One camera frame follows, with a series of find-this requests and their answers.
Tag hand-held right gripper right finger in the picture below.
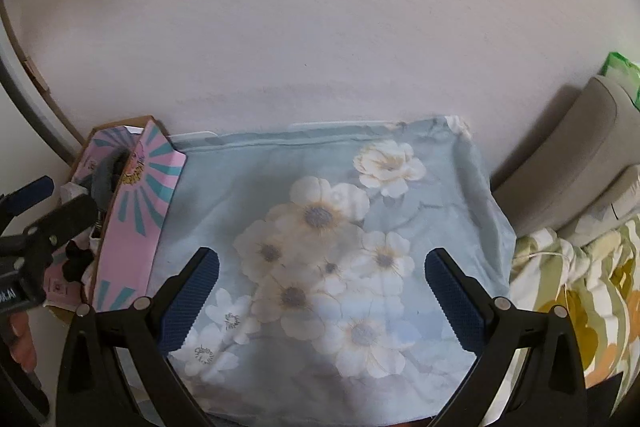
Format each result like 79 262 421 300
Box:
424 248 586 427

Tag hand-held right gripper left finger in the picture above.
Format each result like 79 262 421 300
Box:
56 247 221 427

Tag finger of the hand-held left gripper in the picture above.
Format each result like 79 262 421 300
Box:
0 176 55 228
22 194 98 268

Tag cardboard box with pink liner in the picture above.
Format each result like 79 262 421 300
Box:
44 117 188 323

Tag person's left hand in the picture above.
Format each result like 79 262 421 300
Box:
0 312 37 373

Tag yellow green floral blanket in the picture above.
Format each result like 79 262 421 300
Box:
510 214 640 408

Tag light blue floral tablecloth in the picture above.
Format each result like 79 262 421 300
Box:
112 114 518 423

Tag white pillow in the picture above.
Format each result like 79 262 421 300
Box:
560 164 640 248

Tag grey beige sofa cushion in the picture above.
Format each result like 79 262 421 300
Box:
492 76 640 233

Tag green tissue packet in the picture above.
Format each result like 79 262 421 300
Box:
600 52 640 112

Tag door frame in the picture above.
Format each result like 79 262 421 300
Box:
0 0 86 148

